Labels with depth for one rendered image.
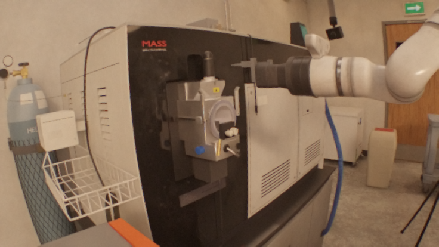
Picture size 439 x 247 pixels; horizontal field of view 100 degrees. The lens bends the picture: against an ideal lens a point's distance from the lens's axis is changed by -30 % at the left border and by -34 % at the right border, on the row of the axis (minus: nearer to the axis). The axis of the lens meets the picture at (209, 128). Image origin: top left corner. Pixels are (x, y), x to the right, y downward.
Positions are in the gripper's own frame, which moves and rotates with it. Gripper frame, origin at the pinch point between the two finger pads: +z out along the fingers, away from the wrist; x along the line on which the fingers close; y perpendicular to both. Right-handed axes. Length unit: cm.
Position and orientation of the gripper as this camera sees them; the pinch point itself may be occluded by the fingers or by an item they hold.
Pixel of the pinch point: (238, 65)
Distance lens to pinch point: 56.6
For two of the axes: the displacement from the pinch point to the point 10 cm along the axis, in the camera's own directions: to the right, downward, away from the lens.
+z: -7.2, -0.9, 6.9
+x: 7.0, -1.8, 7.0
